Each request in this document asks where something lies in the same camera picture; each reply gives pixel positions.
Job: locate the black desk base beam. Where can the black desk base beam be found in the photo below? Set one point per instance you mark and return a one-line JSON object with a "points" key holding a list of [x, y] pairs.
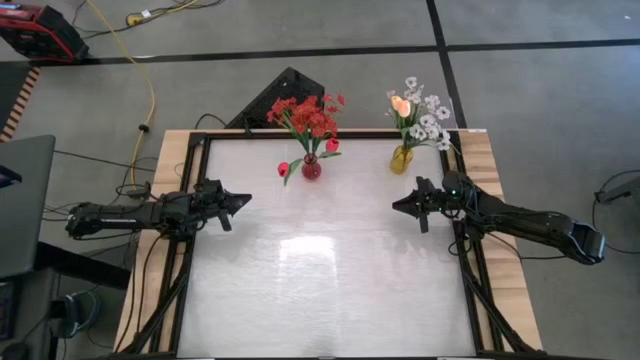
{"points": [[80, 265]]}

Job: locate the red artificial flower bunch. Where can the red artificial flower bunch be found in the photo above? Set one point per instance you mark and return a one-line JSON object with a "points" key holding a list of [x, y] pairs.
{"points": [[282, 107], [325, 125]]}

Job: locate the grey laptop lid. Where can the grey laptop lid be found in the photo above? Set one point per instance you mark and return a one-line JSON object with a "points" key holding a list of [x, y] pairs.
{"points": [[25, 210]]}

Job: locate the yellow glass vase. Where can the yellow glass vase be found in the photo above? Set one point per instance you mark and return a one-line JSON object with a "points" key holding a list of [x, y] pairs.
{"points": [[401, 162]]}

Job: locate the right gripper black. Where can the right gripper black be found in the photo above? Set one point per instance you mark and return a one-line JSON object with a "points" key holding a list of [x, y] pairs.
{"points": [[435, 200]]}

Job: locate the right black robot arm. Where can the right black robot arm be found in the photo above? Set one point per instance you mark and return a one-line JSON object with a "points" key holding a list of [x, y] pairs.
{"points": [[525, 222]]}

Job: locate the black metal table frame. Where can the black metal table frame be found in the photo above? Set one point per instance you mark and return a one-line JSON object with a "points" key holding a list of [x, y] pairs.
{"points": [[375, 134]]}

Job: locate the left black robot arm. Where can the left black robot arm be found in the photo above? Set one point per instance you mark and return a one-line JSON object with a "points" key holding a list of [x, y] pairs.
{"points": [[120, 215]]}

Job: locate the red glass vase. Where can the red glass vase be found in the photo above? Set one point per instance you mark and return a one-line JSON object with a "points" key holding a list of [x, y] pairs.
{"points": [[311, 171]]}

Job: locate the cream artificial tulip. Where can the cream artificial tulip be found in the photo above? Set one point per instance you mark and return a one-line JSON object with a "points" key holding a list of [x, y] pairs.
{"points": [[401, 106]]}

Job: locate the grey metal stand foot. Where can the grey metal stand foot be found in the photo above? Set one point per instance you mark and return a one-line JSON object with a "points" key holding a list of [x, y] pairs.
{"points": [[622, 190]]}

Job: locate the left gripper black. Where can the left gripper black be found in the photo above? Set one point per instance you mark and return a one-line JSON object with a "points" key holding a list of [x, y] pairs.
{"points": [[212, 200]]}

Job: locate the red and black toolbox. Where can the red and black toolbox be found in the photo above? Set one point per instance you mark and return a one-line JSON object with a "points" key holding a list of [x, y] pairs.
{"points": [[35, 32]]}

